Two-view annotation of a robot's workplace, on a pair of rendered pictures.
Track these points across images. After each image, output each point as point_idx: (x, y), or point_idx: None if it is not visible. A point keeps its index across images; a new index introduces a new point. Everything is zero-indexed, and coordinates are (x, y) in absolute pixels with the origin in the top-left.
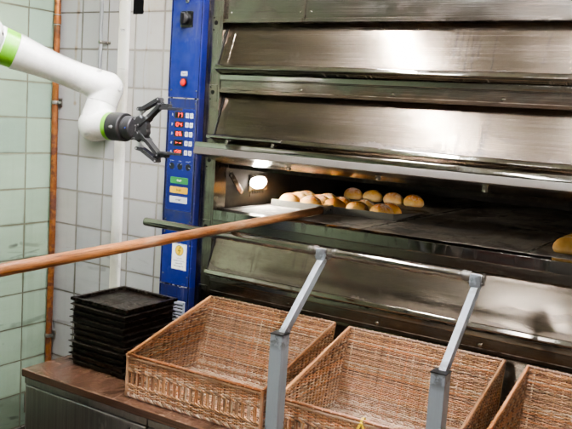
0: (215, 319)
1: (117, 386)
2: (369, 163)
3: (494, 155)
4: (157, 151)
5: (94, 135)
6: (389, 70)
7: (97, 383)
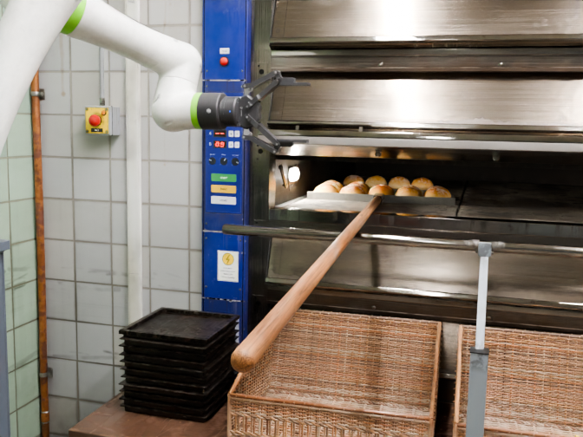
0: (286, 334)
1: (206, 434)
2: (499, 141)
3: None
4: (279, 140)
5: (179, 124)
6: (504, 35)
7: (179, 433)
